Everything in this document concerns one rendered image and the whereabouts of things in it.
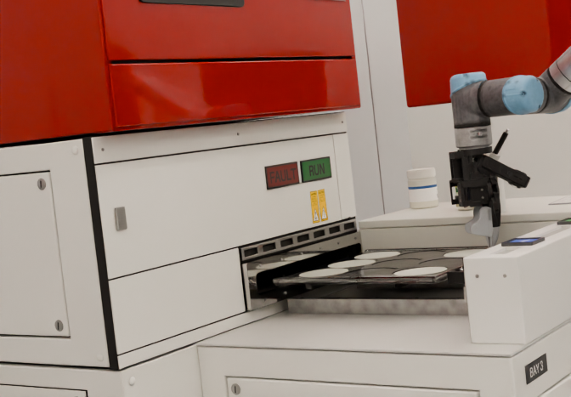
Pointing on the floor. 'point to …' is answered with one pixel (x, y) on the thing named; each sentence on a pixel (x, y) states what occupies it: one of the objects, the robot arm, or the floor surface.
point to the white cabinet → (387, 372)
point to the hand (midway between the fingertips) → (494, 242)
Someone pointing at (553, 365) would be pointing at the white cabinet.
